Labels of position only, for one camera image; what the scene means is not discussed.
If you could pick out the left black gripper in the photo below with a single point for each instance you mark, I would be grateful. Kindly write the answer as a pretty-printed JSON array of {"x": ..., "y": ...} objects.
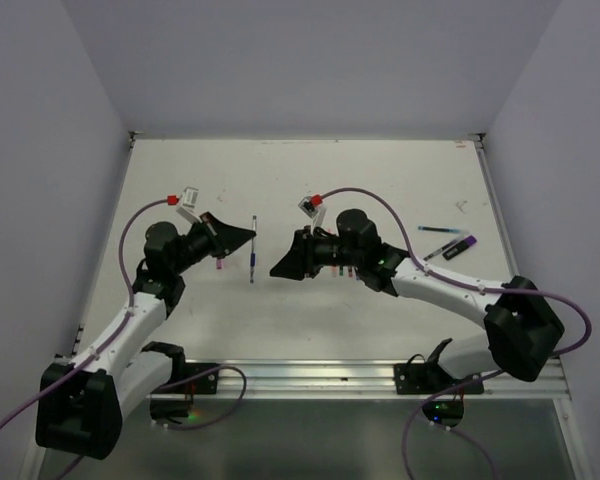
[{"x": 222, "y": 237}]

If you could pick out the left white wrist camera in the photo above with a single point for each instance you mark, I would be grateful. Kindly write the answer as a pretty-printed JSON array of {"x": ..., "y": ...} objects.
[{"x": 186, "y": 205}]

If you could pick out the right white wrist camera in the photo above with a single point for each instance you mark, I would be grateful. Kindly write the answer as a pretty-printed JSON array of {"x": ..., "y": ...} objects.
[{"x": 313, "y": 207}]

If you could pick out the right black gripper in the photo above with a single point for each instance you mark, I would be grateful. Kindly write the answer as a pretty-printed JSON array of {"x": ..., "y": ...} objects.
[{"x": 294, "y": 263}]

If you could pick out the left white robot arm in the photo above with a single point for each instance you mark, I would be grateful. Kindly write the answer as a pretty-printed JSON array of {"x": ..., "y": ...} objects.
[{"x": 87, "y": 398}]

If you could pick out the teal pen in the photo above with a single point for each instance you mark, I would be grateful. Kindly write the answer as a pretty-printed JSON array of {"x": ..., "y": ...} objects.
[{"x": 446, "y": 230}]

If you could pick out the black purple highlighter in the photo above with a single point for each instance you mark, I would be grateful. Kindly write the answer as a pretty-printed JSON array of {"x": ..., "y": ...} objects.
[{"x": 459, "y": 248}]

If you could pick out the aluminium front rail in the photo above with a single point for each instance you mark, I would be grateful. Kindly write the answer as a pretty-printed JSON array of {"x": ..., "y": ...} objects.
[{"x": 371, "y": 380}]

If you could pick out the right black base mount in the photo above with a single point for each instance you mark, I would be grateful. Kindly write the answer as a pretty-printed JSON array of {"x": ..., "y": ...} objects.
[{"x": 423, "y": 376}]

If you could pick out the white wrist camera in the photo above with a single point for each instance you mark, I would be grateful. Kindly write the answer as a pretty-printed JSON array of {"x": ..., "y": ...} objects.
[
  {"x": 313, "y": 207},
  {"x": 186, "y": 205}
]

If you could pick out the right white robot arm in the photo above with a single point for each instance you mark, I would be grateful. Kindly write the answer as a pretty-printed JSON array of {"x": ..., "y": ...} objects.
[{"x": 519, "y": 330}]

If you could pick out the purple pen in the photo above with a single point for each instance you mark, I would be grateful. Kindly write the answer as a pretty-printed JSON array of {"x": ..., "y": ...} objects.
[{"x": 442, "y": 249}]

